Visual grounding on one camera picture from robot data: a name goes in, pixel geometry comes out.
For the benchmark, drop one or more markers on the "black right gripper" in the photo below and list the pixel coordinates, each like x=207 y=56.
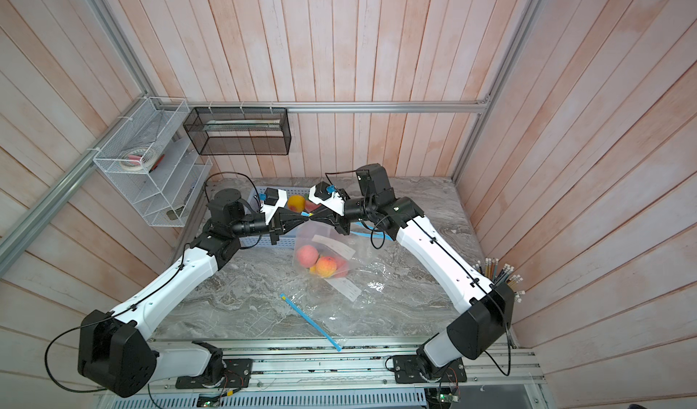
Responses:
x=342 y=226

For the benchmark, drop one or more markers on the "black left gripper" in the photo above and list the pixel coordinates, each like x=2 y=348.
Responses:
x=279 y=225

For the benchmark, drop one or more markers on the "large pink peach front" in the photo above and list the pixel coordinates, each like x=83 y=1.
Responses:
x=307 y=256

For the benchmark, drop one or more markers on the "clear zip-top bag blue zipper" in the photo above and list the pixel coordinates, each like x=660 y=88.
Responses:
x=360 y=248

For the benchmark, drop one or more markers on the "orange peach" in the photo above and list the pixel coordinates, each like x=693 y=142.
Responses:
x=326 y=266

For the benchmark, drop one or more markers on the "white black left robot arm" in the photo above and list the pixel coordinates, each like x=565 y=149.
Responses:
x=114 y=349

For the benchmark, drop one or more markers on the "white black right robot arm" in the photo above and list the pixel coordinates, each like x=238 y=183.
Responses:
x=484 y=305

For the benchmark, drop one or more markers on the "yellow mango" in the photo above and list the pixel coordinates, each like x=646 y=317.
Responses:
x=296 y=203

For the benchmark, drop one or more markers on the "light blue plastic basket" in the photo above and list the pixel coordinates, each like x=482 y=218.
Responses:
x=248 y=223

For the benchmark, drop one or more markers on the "tape roll on shelf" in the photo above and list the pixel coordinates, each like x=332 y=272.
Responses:
x=139 y=159

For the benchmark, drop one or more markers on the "bundle of coloured pencils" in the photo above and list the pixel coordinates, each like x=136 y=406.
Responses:
x=501 y=274

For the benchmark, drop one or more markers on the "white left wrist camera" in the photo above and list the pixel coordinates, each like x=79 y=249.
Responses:
x=272 y=200

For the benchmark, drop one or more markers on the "black mesh wall basket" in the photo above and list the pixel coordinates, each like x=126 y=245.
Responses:
x=239 y=131

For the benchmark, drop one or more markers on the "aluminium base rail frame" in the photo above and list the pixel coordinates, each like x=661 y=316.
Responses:
x=365 y=373

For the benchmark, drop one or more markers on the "white wire mesh shelf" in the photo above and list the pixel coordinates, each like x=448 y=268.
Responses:
x=165 y=195

